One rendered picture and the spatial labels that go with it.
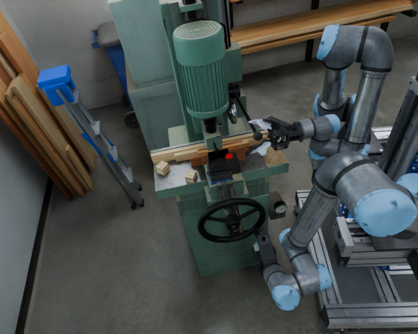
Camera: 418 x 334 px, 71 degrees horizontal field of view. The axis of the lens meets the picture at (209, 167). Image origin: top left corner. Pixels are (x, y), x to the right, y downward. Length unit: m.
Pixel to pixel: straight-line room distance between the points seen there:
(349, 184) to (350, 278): 1.15
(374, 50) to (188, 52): 0.60
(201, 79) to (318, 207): 0.58
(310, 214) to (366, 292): 0.98
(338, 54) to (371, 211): 0.61
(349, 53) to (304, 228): 0.60
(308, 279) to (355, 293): 0.82
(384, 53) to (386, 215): 0.60
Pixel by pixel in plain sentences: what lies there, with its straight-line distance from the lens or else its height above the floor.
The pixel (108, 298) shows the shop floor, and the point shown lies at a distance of 2.16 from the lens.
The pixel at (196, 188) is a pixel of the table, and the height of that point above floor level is 0.86.
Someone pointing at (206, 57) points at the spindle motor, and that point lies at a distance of 1.04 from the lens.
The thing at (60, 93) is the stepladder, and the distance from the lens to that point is 1.85.
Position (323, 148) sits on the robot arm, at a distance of 1.27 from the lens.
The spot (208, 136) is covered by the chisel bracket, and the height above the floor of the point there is 1.03.
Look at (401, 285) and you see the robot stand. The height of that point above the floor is 0.21.
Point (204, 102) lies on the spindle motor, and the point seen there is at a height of 1.23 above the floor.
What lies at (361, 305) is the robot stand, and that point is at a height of 0.23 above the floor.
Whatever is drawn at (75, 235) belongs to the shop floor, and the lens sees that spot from 2.53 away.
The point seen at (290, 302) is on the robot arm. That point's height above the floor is 0.89.
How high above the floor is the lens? 1.84
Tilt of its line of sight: 45 degrees down
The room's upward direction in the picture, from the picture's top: 9 degrees counter-clockwise
